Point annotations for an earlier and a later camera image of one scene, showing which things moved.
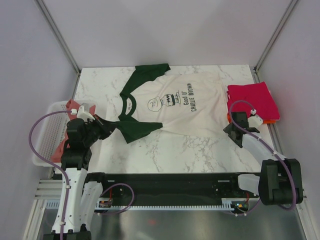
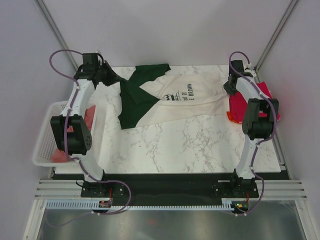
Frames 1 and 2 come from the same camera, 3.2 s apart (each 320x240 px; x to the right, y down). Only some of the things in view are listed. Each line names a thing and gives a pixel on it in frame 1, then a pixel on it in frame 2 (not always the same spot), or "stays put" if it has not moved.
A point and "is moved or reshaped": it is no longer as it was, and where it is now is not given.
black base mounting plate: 171,189 stays put
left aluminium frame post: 58,35 stays put
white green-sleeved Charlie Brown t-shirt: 154,98 is moved or reshaped
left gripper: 106,127 → 113,78
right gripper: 228,129 → 228,89
